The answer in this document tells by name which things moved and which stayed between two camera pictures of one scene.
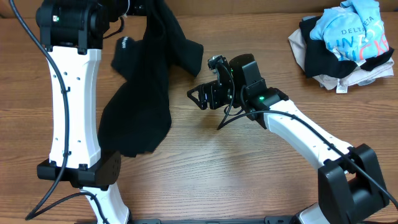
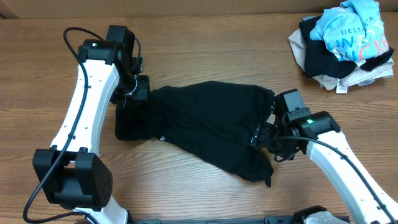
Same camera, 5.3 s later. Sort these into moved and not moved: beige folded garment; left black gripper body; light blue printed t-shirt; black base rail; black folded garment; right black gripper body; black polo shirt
Moved: black polo shirt; right black gripper body; left black gripper body
Not moved: black base rail; beige folded garment; light blue printed t-shirt; black folded garment
